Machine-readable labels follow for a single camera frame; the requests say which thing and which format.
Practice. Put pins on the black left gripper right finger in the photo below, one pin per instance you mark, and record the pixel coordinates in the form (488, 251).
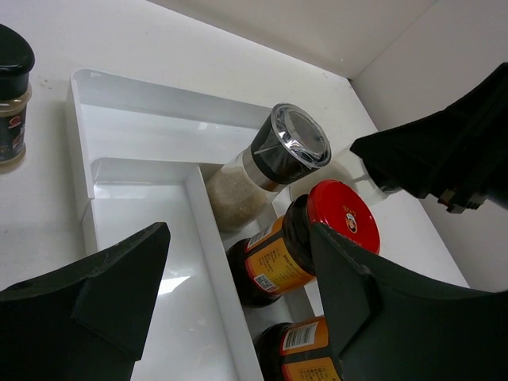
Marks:
(387, 322)

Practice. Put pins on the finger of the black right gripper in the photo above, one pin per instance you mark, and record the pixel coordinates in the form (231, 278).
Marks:
(458, 154)

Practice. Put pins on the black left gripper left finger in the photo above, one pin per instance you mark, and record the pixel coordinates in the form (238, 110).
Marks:
(88, 320)

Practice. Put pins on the red-lid sauce jar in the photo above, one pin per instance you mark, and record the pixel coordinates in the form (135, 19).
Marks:
(296, 352)
(278, 259)

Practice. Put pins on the white divided organizer tray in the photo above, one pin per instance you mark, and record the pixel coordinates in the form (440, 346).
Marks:
(140, 154)

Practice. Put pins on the small black-cap spice bottle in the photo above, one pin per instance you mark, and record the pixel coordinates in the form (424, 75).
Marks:
(17, 61)

